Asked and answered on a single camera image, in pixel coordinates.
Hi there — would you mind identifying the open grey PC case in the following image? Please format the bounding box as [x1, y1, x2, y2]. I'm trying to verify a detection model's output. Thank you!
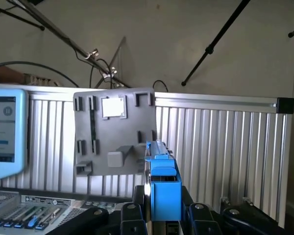
[0, 185, 147, 235]

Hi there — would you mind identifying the grey plastic parts rack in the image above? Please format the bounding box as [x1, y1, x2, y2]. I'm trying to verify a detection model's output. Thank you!
[73, 87, 158, 177]

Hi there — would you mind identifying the green RAM stick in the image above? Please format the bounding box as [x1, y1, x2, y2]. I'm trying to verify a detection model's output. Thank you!
[89, 107, 97, 145]

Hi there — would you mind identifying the silver CPU chip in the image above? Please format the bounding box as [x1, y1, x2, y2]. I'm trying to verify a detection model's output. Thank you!
[100, 97, 126, 118]

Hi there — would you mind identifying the small black end cap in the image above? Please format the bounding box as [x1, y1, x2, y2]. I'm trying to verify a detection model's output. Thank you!
[276, 97, 294, 114]

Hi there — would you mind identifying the silver pole clamp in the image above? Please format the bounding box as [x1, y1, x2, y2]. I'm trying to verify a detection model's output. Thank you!
[84, 48, 100, 61]
[101, 66, 118, 79]

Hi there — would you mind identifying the clear acrylic triangular panel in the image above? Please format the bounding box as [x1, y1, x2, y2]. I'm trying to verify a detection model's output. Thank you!
[95, 36, 128, 89]

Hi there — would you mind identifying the blue teach pendant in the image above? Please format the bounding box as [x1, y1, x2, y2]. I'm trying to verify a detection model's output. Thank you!
[0, 88, 29, 181]

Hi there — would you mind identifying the silver stand pole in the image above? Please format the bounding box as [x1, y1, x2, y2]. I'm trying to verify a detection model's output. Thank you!
[19, 0, 132, 88]

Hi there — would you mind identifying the small black wire loop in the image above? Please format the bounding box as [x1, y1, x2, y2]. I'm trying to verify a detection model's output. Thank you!
[151, 79, 169, 93]

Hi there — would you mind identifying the thick black floor cable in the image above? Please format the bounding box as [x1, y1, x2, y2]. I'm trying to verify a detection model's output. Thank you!
[0, 61, 79, 88]

